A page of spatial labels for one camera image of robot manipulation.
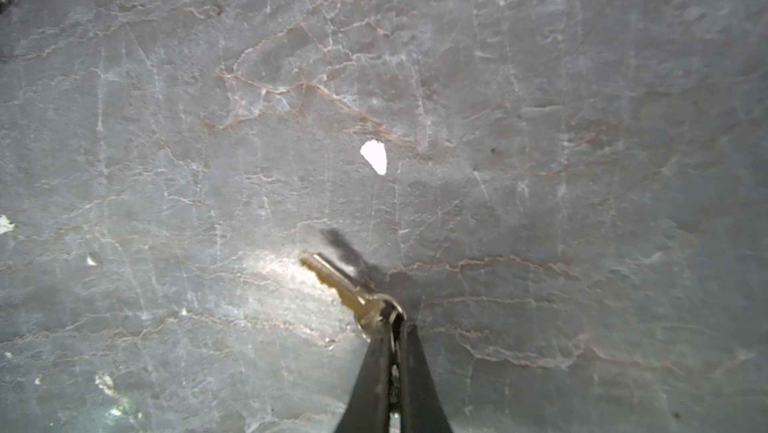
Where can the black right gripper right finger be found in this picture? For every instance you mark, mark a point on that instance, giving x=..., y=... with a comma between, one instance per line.
x=420, y=408

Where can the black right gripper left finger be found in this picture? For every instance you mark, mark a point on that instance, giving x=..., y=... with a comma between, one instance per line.
x=368, y=409

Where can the brass and silver key bunch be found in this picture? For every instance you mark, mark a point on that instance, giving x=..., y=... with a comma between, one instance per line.
x=367, y=305

